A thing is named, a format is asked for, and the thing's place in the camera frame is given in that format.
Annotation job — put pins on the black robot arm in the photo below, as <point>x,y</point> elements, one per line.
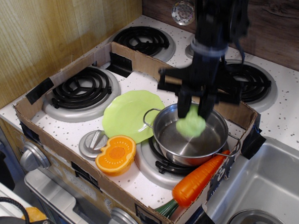
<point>219,23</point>

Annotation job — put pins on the stainless steel pan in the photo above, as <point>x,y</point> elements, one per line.
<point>189,151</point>

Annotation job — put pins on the orange toy carrot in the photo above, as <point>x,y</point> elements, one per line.
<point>190,187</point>

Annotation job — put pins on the front silver stove knob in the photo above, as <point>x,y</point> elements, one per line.
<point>91,144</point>

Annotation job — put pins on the orange toy pumpkin half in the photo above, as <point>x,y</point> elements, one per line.
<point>117,156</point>

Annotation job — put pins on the silver oven knob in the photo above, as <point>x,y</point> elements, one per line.
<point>33,158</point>
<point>119,216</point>

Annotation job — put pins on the green toy broccoli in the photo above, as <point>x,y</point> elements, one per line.
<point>192,125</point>

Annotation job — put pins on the light green plate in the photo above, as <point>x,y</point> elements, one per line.
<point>131,114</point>

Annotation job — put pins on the silver stove knob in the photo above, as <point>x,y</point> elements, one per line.
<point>91,144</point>
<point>189,52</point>

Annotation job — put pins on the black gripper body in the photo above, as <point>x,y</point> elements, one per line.
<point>206,78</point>

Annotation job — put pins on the right silver oven knob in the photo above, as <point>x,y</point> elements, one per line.
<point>119,216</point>

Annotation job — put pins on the front left black burner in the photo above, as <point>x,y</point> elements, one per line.
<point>83,97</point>

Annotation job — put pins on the black burner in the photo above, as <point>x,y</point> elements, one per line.
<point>259,90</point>
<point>147,40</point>
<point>83,97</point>
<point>156,167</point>

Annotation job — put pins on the cardboard fence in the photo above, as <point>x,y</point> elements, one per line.
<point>131,190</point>

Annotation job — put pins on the front right black burner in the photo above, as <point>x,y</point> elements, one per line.
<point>156,167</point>

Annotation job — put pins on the back left black burner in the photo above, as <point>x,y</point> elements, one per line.
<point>147,40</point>

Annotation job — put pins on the left silver oven knob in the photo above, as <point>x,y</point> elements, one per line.
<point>33,158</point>

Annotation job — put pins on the silver oven door handle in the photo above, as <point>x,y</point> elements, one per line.
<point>66,205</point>

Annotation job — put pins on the back right black burner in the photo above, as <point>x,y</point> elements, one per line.
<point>259,90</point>

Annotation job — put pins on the silver sink basin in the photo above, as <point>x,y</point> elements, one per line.
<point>268,182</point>

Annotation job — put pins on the small orange object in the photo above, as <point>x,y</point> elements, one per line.
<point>35,214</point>

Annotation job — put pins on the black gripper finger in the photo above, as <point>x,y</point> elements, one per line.
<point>184,102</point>
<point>206,105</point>

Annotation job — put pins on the hanging silver skimmer ladle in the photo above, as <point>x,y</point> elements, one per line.
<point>183,12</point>

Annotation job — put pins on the back silver stove knob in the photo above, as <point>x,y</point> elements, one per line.
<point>189,52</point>

